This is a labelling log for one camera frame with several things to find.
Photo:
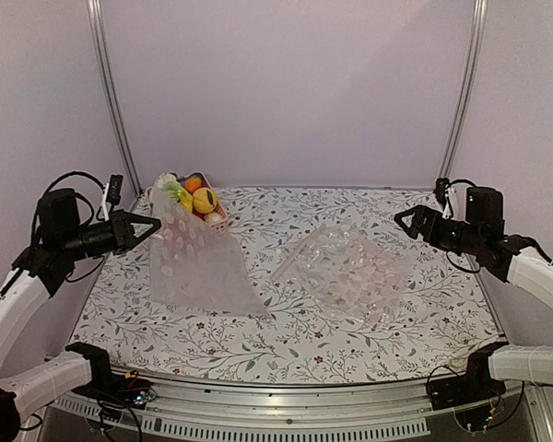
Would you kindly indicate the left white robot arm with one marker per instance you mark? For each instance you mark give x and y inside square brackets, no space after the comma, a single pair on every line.
[59,239]

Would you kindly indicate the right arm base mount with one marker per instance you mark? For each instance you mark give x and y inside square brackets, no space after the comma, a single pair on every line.
[476,399]

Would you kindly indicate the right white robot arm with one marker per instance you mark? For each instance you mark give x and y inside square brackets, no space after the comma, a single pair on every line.
[513,259]

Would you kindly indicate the orange plush carrot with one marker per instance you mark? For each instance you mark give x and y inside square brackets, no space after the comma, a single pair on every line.
[193,182]

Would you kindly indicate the left aluminium frame post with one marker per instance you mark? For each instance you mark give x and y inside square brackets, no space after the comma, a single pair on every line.
[99,38]

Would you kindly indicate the yellow plush banana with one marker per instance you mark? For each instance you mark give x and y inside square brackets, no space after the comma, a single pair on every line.
[185,199]

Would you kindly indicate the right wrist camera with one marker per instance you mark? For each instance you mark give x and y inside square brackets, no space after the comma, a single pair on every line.
[444,194]

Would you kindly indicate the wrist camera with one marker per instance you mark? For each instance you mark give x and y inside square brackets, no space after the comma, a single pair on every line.
[444,194]
[111,196]

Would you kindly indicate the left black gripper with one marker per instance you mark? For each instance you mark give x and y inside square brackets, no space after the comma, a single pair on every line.
[123,231]

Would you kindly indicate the floral tablecloth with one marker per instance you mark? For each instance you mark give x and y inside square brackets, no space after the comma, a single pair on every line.
[440,319]

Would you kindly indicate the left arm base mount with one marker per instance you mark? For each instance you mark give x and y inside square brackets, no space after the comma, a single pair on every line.
[122,390]

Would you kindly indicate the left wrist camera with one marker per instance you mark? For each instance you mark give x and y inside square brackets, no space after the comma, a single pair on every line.
[111,196]

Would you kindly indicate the pink dotted zip bag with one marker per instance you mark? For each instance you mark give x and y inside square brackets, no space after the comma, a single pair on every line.
[193,265]

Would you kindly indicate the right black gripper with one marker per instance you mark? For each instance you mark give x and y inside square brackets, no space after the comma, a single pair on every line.
[422,214]

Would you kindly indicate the beige plush garlic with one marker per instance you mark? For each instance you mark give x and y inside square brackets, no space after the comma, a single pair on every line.
[214,217]

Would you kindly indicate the aluminium frame post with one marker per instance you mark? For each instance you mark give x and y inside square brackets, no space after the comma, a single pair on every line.
[99,38]
[472,55]

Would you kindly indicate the yellow plush peach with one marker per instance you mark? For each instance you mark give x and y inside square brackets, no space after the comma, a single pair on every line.
[205,200]

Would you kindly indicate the right aluminium frame post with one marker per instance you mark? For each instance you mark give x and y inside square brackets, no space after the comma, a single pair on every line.
[472,55]

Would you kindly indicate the crinkled clear zip bag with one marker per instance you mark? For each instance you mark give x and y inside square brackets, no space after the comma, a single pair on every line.
[346,274]

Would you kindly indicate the pink plastic basket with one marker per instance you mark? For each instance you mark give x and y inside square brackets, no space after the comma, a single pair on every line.
[221,227]

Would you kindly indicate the white plush cauliflower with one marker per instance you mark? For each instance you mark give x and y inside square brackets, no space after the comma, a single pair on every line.
[167,182]

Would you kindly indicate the front aluminium rail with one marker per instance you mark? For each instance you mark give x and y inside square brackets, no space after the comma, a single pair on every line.
[192,409]

